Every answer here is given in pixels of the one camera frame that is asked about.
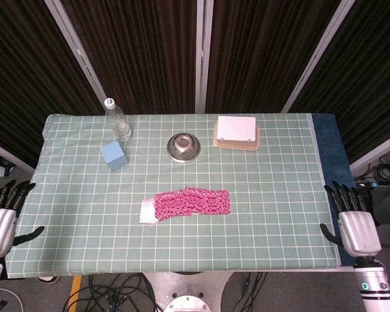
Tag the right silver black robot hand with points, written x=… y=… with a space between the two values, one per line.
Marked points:
x=359 y=230

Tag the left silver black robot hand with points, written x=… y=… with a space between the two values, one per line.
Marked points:
x=0 y=227

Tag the small pink patterned cloth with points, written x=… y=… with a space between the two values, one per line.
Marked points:
x=226 y=201

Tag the long pink patterned cloth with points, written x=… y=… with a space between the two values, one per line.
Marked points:
x=188 y=204

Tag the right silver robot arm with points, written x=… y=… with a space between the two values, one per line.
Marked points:
x=375 y=286

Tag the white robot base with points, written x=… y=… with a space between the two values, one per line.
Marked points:
x=188 y=292

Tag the dark blue table cover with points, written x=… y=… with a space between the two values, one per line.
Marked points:
x=331 y=152

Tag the yellow floor tape strip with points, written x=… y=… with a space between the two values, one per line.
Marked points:
x=74 y=291

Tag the light blue cube block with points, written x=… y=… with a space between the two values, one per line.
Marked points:
x=113 y=156

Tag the beige container with white lid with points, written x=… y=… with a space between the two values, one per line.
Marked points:
x=236 y=133

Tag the clear plastic water bottle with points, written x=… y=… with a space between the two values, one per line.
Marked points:
x=118 y=123

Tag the green checked tablecloth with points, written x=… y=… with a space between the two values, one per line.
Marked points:
x=182 y=240

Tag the upturned stainless steel bowl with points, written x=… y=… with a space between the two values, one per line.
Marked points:
x=183 y=148

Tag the white frame post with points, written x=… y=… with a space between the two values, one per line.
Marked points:
x=204 y=55
x=78 y=52
x=9 y=157
x=318 y=55
x=377 y=151

